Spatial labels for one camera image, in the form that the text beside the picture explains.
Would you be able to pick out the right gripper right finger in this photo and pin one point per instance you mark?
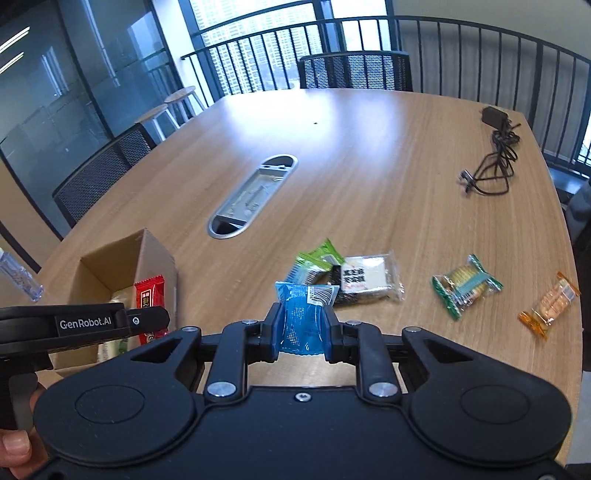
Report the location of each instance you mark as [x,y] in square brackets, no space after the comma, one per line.
[366,348]

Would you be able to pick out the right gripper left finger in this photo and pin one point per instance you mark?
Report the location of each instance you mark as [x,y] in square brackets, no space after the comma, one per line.
[239,345]

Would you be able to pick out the blue snack packet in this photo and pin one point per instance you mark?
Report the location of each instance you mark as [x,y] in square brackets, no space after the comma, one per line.
[303,311]

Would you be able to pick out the red candy bar wrapper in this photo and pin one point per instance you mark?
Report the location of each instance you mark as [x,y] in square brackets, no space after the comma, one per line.
[150,296]

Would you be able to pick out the green cracker pack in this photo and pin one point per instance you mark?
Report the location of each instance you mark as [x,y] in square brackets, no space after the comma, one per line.
[461,287]

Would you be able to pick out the person left hand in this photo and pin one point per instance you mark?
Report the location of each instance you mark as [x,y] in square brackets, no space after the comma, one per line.
[22,452]

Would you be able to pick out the clear plastic water bottle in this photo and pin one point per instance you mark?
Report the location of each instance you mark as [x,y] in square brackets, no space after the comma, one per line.
[20,277]

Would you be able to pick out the black sesame cake pack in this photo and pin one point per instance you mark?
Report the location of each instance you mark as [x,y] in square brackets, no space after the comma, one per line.
[367,279]

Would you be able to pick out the light green snack packet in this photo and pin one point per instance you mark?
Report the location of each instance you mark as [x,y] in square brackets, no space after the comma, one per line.
[310,267]

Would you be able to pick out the open cardboard box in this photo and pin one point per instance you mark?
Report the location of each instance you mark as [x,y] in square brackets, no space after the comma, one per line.
[105,274]

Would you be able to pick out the left black mesh chair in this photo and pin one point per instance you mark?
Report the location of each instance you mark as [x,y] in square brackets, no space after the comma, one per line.
[76,194]

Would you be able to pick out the black mesh chair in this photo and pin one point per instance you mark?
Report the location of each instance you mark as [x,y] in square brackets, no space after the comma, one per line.
[76,194]
[371,70]

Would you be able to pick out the orange cracker pack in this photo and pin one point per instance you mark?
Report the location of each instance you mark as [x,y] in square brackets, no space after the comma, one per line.
[551,306]

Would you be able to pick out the wooden stool near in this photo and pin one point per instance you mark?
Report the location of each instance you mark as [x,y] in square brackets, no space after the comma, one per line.
[154,115]

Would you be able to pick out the wooden stool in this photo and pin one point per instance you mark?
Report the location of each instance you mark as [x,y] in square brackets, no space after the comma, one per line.
[154,115]
[184,99]

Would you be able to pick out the wooden stool far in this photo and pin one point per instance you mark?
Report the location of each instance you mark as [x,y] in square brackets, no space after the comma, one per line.
[184,99]

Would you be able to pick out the black backpack on chair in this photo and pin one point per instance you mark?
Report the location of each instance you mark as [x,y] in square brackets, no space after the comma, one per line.
[578,217]

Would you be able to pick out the far black mesh chair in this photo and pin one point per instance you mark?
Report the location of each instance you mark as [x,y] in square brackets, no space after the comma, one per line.
[371,70]

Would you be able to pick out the black metal railing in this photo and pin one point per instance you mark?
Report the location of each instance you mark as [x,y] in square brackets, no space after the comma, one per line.
[549,84]

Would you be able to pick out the silver table cable port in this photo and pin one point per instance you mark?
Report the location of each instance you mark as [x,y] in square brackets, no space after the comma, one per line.
[243,205]

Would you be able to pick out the black charger with cable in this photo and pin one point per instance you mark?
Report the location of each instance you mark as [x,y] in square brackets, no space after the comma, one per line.
[492,177]

